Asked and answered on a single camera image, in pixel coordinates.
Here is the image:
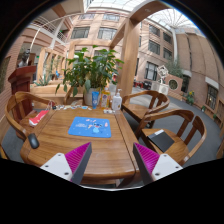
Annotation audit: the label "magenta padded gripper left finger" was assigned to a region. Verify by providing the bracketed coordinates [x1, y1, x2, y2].
[41, 142, 92, 185]

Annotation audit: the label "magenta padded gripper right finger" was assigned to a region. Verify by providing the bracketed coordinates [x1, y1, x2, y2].
[133, 143, 182, 185]

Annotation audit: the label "blue cartoon mouse pad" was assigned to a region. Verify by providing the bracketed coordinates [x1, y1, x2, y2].
[68, 117, 111, 138]

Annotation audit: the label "black computer mouse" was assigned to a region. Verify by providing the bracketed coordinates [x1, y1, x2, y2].
[28, 133, 39, 149]

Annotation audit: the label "black notebook on chair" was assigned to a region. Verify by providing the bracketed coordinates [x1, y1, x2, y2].
[147, 129, 174, 152]

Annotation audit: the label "wooden armchair near right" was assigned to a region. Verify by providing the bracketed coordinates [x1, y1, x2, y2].
[135, 109, 207, 165]

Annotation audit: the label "wooden armchair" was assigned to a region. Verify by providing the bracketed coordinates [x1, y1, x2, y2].
[5, 91, 55, 141]
[121, 90, 170, 123]
[135, 109, 207, 165]

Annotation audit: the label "scattered small items on table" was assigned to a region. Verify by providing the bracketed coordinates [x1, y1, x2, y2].
[52, 105, 92, 110]

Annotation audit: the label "wooden armchair far right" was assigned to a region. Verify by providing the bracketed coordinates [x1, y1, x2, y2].
[121, 90, 170, 123]

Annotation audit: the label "small white packet on table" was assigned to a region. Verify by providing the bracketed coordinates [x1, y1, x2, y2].
[103, 109, 115, 114]

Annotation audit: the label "blue tube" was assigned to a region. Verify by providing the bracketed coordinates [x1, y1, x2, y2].
[92, 91, 99, 109]

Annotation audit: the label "white pump soap bottle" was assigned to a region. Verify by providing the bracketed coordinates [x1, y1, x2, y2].
[112, 89, 122, 111]

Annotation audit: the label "yellow orange bottle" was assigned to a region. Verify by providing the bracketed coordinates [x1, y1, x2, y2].
[101, 88, 110, 108]

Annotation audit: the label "wooden armchair far left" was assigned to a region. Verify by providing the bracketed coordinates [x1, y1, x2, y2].
[5, 91, 55, 141]

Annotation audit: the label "green potted plant white pot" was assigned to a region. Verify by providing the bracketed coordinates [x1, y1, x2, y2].
[63, 47, 123, 104]

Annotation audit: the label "dark wooden podium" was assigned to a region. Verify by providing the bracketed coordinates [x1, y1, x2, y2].
[7, 64, 38, 111]

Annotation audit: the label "white sculpture on pedestal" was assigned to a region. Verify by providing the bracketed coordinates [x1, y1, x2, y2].
[151, 65, 169, 95]

